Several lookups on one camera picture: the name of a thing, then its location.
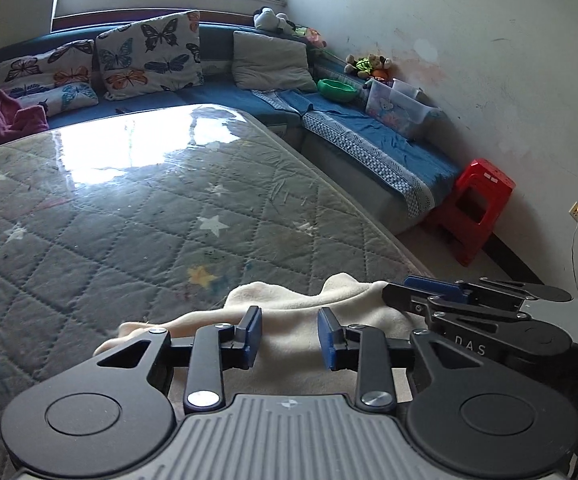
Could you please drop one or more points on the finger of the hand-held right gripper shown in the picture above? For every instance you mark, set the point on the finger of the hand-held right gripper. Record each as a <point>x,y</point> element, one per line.
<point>404,297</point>
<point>434,285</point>

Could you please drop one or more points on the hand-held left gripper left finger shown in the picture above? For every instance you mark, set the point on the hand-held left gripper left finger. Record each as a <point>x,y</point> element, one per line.
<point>254,335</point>

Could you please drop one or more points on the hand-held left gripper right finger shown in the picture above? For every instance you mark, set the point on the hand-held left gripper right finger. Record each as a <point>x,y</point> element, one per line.
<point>326,337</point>

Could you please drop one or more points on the cream garment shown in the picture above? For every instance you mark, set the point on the cream garment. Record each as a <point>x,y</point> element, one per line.
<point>289,310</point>

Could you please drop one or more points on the red plastic stool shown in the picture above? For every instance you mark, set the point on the red plastic stool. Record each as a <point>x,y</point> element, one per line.
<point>474,205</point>

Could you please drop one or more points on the blue patterned sofa cover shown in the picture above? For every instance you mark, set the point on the blue patterned sofa cover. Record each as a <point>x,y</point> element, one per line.
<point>369,145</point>

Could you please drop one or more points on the clear plastic storage box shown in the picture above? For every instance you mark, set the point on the clear plastic storage box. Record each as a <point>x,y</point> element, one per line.
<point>399,110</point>

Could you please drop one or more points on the white plastic container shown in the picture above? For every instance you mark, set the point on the white plastic container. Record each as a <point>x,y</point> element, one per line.
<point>404,89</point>

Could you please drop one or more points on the green bowl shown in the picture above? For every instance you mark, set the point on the green bowl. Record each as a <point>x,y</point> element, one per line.
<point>336,90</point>

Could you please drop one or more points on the brown plush toy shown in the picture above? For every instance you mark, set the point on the brown plush toy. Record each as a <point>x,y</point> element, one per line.
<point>381,62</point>

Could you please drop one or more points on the green plush toy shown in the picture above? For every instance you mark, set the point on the green plush toy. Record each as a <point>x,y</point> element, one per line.
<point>363,66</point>

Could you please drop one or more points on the blue corner sofa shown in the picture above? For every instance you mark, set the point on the blue corner sofa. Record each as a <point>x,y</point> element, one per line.
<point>219,97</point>

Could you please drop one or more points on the grey pillow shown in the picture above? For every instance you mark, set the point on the grey pillow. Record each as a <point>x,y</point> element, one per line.
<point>274,62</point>

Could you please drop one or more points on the pink and green toy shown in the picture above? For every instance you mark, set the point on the pink and green toy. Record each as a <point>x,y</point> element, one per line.
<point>309,35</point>

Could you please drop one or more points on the large butterfly print pillow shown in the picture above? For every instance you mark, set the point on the large butterfly print pillow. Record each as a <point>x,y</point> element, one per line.
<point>149,55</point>

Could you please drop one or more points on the panda plush toy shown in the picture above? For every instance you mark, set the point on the panda plush toy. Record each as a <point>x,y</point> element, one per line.
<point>269,20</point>

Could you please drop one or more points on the purple cloth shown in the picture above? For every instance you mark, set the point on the purple cloth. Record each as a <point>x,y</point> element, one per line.
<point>6,120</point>

